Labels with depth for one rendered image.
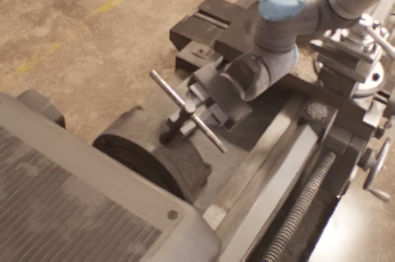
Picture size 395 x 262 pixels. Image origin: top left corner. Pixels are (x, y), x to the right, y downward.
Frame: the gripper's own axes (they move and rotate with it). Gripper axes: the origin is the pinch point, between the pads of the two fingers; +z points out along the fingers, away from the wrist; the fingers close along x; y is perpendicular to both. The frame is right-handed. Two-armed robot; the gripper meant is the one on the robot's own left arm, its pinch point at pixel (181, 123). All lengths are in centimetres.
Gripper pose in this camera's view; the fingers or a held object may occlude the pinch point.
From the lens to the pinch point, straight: 93.8
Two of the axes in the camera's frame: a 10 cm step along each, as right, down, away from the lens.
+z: -6.8, 4.8, -5.6
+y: -3.2, 4.9, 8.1
